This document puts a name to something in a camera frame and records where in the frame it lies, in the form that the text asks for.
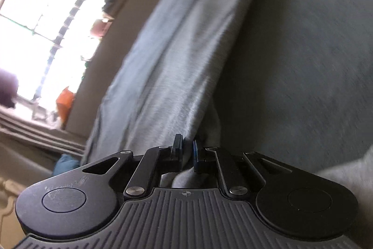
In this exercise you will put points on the window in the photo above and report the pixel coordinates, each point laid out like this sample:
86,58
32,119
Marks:
35,4

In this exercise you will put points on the teal pillow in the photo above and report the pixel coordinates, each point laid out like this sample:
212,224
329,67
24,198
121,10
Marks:
65,166

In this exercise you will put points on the grey sweatpants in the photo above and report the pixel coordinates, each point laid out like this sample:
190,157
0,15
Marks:
180,47

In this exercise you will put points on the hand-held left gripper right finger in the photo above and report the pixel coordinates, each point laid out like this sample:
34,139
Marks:
194,154

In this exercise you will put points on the brown pot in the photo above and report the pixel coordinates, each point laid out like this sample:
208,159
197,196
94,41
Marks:
99,27

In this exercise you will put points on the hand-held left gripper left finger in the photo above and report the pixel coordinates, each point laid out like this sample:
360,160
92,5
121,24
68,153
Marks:
178,149

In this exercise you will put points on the orange bag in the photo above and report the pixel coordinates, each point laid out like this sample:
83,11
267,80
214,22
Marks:
65,104

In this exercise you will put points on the grey curtain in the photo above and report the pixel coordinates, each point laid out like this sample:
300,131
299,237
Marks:
35,132

